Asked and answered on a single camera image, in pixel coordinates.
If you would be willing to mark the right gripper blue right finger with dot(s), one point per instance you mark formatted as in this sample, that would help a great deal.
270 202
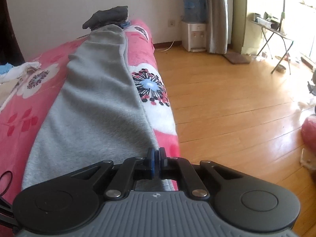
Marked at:
181 171

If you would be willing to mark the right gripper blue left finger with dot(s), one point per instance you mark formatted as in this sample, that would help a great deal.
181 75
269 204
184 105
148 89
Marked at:
129 172

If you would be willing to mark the grey sweatpants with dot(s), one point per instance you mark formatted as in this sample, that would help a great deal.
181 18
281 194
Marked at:
113 105

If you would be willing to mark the brown folded clothes in stack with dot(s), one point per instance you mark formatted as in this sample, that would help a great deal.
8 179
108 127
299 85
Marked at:
122 24

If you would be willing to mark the folding table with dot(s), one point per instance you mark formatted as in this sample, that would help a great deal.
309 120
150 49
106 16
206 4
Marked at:
275 43

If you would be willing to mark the pink floral blanket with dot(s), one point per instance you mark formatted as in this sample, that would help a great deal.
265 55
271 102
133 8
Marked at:
23 116

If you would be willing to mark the brown floor mat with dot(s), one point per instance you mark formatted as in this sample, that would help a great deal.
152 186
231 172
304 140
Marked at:
236 58

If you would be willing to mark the white water dispenser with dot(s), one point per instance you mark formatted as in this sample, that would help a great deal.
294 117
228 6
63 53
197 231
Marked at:
194 37

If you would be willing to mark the pink bag on floor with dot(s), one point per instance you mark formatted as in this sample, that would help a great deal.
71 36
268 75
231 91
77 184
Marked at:
308 132

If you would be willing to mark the beige garment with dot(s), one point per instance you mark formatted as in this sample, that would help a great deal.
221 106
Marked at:
8 90

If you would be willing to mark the white garment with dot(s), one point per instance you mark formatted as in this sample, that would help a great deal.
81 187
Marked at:
18 71

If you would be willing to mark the black folded garment on stack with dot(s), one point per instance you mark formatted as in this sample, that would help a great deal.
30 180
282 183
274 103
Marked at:
117 16

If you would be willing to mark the light blue garment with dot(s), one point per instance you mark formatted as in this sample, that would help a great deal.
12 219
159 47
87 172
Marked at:
4 69

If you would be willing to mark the blue water bottle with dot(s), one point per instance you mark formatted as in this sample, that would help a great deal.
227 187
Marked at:
195 11

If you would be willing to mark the beige curtain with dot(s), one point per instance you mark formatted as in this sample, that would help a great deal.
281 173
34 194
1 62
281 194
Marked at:
219 25

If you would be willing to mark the olive cabinet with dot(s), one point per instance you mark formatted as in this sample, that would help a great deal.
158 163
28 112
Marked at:
238 24

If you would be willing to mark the wall socket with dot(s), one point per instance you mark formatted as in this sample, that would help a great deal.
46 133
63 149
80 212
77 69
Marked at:
171 23

